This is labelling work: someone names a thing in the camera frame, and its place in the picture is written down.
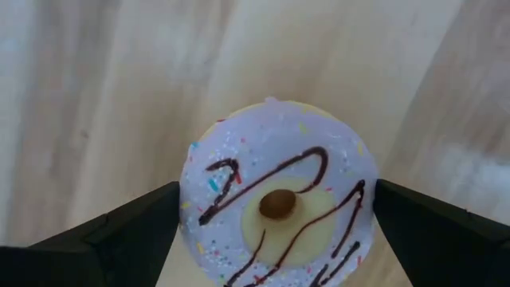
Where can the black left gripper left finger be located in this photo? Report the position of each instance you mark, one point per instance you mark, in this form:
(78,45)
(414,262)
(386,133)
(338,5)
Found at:
(131,239)

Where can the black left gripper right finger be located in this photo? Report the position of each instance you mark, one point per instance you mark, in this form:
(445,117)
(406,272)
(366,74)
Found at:
(438,247)

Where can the purple frosted drizzled donut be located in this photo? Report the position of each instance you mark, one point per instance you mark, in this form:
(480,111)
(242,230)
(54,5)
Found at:
(259,139)

